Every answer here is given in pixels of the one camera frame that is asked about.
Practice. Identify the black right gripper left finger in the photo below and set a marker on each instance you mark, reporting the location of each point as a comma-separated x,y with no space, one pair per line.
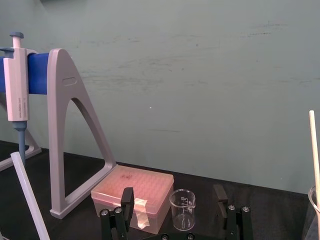
127,200

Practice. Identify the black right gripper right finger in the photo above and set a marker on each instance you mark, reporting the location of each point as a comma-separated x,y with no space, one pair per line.
222,197

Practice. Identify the translucent white rod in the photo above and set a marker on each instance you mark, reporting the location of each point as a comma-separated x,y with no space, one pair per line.
27,197

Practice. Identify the cream stirring rod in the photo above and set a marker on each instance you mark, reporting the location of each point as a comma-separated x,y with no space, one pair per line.
315,160

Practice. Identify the pink pipette tip box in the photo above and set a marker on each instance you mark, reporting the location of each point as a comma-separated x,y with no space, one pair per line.
147,190

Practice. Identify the small clear glass beaker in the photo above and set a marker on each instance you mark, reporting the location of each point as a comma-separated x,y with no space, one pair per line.
182,210

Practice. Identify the grey and blue pipette stand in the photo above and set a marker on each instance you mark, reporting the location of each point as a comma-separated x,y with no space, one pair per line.
60,140

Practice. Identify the large clear glass beaker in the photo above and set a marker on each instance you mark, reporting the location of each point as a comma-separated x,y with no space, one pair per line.
313,212

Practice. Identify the white and blue pipette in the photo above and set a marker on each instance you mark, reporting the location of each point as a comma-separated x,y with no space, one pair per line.
17,87

